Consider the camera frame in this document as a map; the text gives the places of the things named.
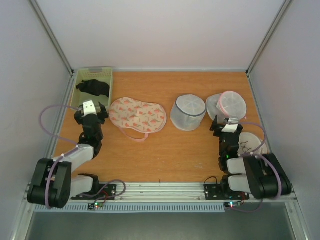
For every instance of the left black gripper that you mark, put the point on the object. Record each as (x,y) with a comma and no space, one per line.
(104,114)

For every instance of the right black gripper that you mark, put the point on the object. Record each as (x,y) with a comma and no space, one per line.
(227,132)

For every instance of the black bra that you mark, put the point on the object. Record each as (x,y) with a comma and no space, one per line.
(94,87)

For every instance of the floral bra laundry bag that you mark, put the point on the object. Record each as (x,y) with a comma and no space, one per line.
(143,117)

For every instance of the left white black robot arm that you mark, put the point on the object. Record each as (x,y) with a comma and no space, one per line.
(52,184)

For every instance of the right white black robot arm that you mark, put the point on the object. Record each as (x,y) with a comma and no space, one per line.
(250,172)

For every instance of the pink trimmed mesh laundry bag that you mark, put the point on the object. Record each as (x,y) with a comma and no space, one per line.
(228,104)

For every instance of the grey trimmed mesh laundry bag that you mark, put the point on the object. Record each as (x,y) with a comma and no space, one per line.
(188,112)

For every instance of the green plastic basket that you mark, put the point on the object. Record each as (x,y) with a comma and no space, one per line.
(104,74)

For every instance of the right small circuit board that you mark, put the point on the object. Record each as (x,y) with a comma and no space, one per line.
(233,204)

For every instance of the small circuit board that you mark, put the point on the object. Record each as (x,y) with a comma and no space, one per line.
(95,206)
(233,204)

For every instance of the left small circuit board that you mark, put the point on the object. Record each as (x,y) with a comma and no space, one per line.
(95,206)

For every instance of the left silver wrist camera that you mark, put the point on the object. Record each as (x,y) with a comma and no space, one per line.
(88,108)

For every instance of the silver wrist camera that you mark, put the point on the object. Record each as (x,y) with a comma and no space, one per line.
(231,125)
(88,108)

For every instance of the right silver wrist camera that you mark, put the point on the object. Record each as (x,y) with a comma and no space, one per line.
(231,125)

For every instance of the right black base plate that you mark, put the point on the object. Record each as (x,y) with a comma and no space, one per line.
(214,192)

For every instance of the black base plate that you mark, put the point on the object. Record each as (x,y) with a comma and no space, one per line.
(110,191)
(214,192)

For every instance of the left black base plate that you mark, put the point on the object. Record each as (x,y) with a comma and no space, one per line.
(110,191)

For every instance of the aluminium front rail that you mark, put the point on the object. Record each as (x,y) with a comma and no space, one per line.
(147,192)

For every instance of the grey slotted cable duct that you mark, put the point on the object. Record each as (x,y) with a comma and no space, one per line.
(128,208)

